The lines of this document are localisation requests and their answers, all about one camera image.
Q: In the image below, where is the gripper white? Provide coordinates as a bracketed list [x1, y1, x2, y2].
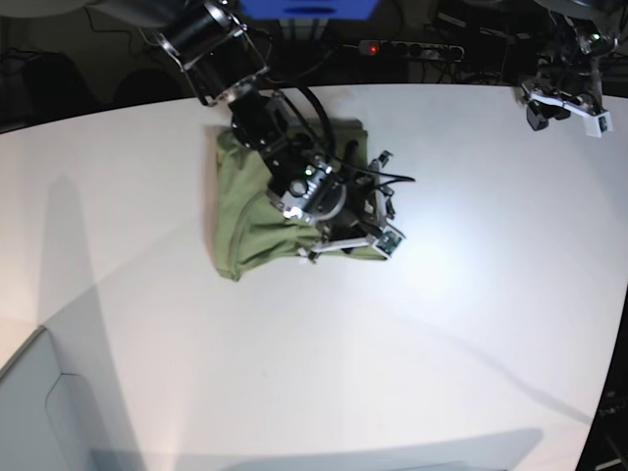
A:
[520, 78, 613, 138]
[298, 150, 406, 262]

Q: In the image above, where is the green T-shirt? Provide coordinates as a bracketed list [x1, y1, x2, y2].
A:
[211, 117, 393, 284]

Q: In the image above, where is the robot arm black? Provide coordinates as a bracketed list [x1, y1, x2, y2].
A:
[520, 1, 627, 137]
[154, 1, 404, 268]

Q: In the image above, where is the black power strip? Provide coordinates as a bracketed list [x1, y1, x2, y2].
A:
[357, 39, 465, 63]

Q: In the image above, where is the blue box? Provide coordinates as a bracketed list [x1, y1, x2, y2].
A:
[240, 0, 379, 21]

